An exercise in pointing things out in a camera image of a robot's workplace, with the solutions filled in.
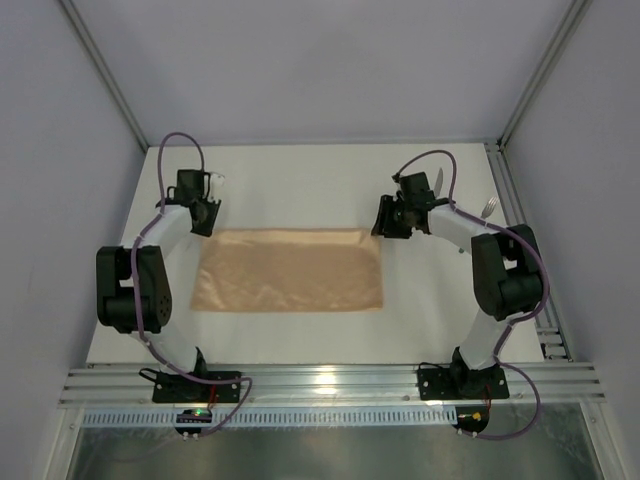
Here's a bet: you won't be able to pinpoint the beige satin napkin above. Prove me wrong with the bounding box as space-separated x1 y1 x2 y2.
191 228 384 313

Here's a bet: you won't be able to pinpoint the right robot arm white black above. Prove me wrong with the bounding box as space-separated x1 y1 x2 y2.
371 173 544 400

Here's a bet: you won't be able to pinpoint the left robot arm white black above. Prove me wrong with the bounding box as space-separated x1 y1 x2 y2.
96 169 225 384

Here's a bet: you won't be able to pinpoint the right controller board yellow plug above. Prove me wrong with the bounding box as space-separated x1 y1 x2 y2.
453 405 490 435

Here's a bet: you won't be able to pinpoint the left controller board with led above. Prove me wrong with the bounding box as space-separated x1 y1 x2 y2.
173 408 212 437

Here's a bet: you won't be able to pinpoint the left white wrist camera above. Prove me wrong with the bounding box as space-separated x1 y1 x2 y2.
205 172 226 203

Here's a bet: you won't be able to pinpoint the green handled knife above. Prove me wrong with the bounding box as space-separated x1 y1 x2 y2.
433 168 444 198

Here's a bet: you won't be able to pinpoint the green handled fork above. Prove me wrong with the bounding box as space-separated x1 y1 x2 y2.
481 196 500 219

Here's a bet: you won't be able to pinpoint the left corner aluminium post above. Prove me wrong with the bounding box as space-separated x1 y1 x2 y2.
55 0 150 153

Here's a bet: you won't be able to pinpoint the corner aluminium post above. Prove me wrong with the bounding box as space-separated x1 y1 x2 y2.
55 0 150 153
497 0 592 150

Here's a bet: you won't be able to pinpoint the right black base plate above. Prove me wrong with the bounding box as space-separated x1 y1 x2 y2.
416 363 510 401

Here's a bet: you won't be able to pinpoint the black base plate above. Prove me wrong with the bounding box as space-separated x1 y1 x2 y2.
146 371 241 404
416 363 510 401

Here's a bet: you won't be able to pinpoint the right side aluminium rail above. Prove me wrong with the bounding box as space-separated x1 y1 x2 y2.
485 144 572 362

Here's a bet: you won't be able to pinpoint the aluminium rail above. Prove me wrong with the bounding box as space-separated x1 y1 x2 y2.
485 144 572 362
58 362 605 408

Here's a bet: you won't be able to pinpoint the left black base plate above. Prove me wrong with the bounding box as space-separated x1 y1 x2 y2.
146 371 241 404

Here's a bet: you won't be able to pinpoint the slotted grey cable duct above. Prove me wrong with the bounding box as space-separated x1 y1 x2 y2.
82 404 456 428

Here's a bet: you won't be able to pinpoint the front aluminium rail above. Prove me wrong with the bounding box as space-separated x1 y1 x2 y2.
58 362 605 408

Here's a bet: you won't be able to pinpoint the right corner aluminium post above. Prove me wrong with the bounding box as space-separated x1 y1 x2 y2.
497 0 592 150

